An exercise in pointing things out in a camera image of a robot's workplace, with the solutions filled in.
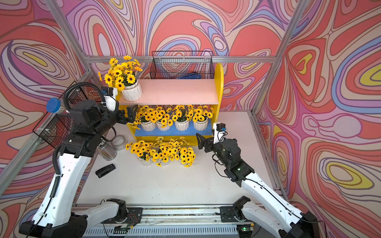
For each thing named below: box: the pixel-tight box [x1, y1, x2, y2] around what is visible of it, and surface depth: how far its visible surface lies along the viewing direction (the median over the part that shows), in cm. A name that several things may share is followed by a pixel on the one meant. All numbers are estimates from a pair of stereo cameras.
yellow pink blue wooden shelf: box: [118, 63, 225, 145], surface depth 83 cm
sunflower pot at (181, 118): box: [171, 104, 192, 132], surface depth 86 cm
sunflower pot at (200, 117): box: [192, 105, 215, 131], surface depth 84 cm
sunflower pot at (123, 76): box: [97, 55, 143, 102], surface depth 62 cm
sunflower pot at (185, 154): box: [174, 136, 196, 168], surface depth 82 cm
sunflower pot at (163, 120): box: [155, 106, 174, 132], surface depth 82 cm
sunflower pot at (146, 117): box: [127, 105, 159, 132], surface depth 83 cm
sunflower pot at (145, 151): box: [125, 139, 157, 167], surface depth 84 cm
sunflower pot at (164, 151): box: [151, 136, 180, 168], surface depth 83 cm
